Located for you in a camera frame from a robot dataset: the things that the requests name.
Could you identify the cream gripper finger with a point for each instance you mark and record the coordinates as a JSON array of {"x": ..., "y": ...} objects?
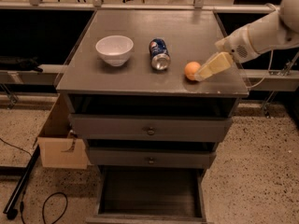
[
  {"x": 223, "y": 45},
  {"x": 217, "y": 63}
]

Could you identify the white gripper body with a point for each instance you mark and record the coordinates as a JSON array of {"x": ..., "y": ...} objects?
[{"x": 237, "y": 46}]

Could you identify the orange fruit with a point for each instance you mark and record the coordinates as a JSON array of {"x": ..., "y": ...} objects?
[{"x": 190, "y": 69}]

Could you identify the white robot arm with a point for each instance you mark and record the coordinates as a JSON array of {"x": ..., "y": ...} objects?
[{"x": 277, "y": 30}]

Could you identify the grey drawer cabinet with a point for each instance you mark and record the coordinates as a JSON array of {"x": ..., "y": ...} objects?
[{"x": 92, "y": 87}]

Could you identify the top grey drawer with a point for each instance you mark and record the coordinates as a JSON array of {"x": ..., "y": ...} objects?
[{"x": 150, "y": 128}]

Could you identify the grey drawer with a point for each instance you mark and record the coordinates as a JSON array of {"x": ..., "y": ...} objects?
[
  {"x": 143, "y": 195},
  {"x": 150, "y": 128},
  {"x": 149, "y": 158}
]

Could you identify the middle grey drawer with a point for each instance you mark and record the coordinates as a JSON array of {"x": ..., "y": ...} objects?
[{"x": 149, "y": 158}]

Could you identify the bottom grey drawer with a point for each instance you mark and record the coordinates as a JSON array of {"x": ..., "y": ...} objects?
[{"x": 143, "y": 195}]

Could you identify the blue soda can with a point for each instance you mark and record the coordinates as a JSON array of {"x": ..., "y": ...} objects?
[{"x": 160, "y": 58}]

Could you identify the white bowl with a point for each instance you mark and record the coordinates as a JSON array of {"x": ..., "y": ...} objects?
[{"x": 115, "y": 50}]

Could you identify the cardboard box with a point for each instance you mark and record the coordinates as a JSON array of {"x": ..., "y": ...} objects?
[{"x": 59, "y": 146}]

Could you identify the black bar on floor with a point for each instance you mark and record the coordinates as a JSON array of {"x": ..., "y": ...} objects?
[{"x": 23, "y": 173}]

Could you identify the metal frame rail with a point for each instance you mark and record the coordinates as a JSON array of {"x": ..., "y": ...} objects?
[{"x": 218, "y": 6}]

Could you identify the black object on rail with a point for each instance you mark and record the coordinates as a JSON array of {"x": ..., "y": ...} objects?
[{"x": 19, "y": 64}]

